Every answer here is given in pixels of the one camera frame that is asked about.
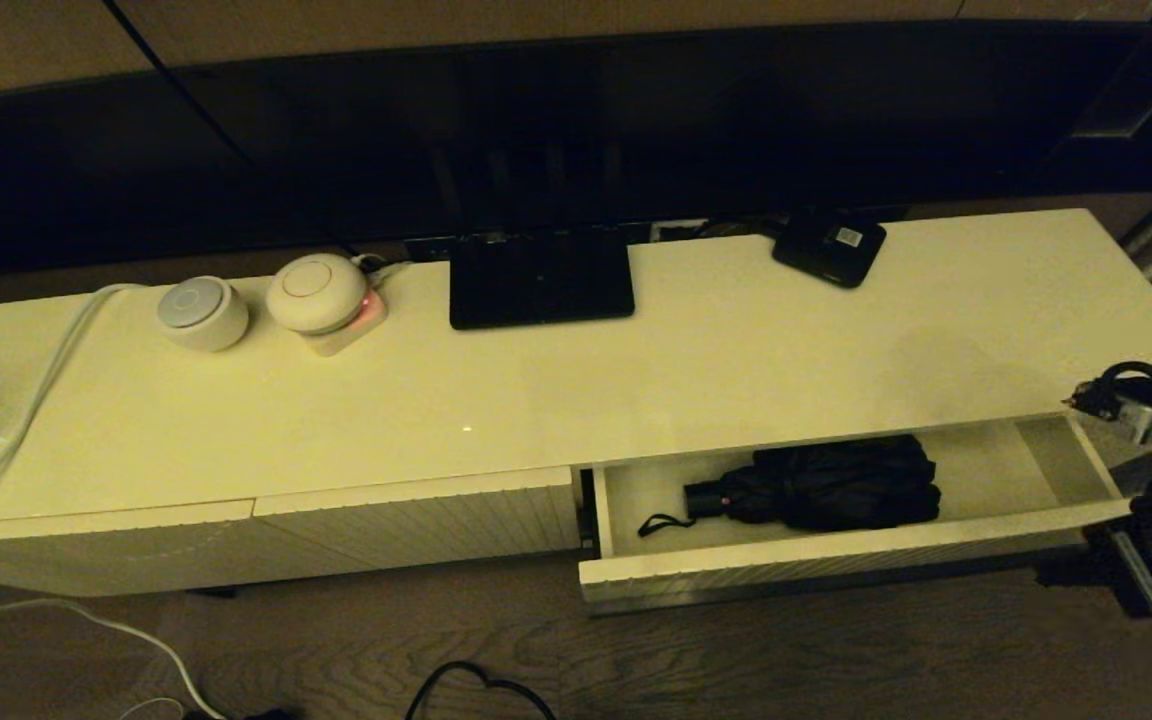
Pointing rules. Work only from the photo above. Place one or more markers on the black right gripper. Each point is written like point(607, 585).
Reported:
point(1126, 575)

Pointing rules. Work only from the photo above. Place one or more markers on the black umbrella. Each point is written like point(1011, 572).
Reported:
point(836, 485)

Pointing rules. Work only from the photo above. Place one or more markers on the white cabinet drawer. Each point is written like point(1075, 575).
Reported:
point(786, 565)

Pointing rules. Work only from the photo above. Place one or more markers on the white ribbed cabinet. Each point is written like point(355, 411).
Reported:
point(436, 400)

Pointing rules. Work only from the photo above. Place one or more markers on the black set-top box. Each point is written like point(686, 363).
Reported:
point(824, 255)

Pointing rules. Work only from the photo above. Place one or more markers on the black flat screen television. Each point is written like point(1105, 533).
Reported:
point(686, 120)

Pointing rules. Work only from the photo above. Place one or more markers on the white ribbed cabinet door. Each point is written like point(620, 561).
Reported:
point(416, 525)
point(86, 555)

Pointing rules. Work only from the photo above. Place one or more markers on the white power strip red light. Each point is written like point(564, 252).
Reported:
point(346, 342)

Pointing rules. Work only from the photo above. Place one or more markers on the cream round dome device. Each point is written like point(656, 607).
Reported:
point(316, 295)

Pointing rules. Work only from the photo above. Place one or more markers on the white speaker with grey top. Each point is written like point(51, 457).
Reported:
point(202, 318)

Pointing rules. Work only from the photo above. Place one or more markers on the black television pedestal base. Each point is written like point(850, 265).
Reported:
point(536, 290)

